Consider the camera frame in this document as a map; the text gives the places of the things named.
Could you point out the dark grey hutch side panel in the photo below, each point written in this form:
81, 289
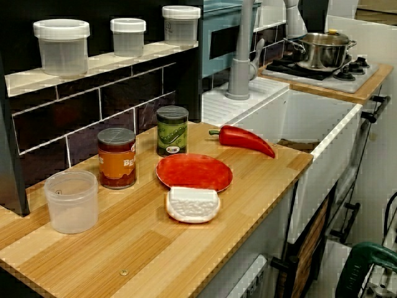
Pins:
190, 93
12, 155

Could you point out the small white lidded jar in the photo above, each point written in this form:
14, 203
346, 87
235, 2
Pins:
127, 40

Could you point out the grey toy dispenser panel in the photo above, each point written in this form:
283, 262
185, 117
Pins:
254, 279

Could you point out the wooden cabinet door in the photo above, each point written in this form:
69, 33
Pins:
310, 248

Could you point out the white lidded plastic jar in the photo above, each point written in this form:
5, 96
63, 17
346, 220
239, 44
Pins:
181, 31

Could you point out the green clamp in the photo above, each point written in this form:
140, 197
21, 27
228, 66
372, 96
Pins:
359, 264

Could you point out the steel pot lid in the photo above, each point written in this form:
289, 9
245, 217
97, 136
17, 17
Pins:
325, 38

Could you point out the red toy chili pepper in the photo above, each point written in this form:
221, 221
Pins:
242, 138

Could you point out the black burner grate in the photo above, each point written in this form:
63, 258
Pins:
279, 66

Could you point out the green peas can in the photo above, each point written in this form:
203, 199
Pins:
172, 133

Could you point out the white toy sink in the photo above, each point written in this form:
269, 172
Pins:
310, 115

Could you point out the clear lidless plastic jar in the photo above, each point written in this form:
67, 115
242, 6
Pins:
71, 205

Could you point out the orange beans can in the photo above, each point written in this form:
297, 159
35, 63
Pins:
117, 161

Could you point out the grey toy faucet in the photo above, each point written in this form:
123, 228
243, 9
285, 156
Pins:
239, 80

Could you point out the white tiled shelf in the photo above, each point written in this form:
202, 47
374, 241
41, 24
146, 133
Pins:
102, 62

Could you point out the toy bread slice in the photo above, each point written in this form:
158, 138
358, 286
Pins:
192, 206

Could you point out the grey kitchen post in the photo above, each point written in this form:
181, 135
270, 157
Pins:
294, 18

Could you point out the steel cooking pot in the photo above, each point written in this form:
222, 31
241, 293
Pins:
319, 56

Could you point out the black stove knob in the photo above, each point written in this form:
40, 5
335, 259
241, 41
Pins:
344, 75
363, 63
355, 68

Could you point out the red round plate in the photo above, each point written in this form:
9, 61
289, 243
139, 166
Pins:
195, 170

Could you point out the toy stove top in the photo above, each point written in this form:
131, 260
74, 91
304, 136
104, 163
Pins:
356, 83

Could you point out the large white lidded jar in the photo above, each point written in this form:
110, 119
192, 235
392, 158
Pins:
62, 49

